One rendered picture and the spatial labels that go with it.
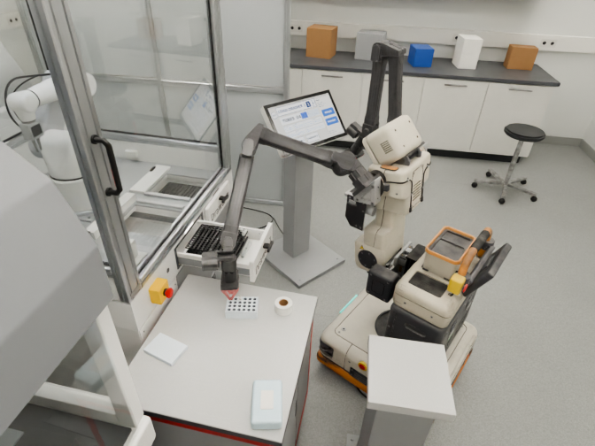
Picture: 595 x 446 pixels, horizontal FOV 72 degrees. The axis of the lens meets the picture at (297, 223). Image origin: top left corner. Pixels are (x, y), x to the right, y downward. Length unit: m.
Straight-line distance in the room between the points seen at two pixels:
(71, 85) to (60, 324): 0.60
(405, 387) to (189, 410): 0.71
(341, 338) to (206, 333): 0.85
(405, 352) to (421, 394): 0.17
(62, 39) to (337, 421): 1.96
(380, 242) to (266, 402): 0.90
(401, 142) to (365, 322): 1.05
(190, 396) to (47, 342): 0.75
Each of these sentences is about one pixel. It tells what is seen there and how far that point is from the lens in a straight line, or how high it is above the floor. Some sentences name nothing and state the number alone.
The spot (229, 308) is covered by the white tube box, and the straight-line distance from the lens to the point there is 1.66.
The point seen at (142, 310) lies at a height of 0.86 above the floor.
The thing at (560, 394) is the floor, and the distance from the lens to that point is 2.81.
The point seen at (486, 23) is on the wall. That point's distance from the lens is 5.26.
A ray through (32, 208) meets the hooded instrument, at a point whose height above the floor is 1.62.
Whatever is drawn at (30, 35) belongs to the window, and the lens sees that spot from 1.22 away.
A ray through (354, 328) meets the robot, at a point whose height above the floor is 0.28.
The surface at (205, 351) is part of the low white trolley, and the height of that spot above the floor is 0.76.
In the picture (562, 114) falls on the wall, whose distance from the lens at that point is 5.83.
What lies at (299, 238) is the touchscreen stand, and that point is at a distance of 2.98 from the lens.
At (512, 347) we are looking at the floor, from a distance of 2.89.
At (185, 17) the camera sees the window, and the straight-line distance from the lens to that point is 1.76.
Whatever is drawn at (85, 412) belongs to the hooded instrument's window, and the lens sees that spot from 1.04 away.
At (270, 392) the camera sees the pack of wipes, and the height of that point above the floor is 0.81.
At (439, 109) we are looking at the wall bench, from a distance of 4.66.
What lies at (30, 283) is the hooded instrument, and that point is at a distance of 0.79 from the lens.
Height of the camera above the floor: 2.00
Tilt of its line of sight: 35 degrees down
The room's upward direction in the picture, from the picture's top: 2 degrees clockwise
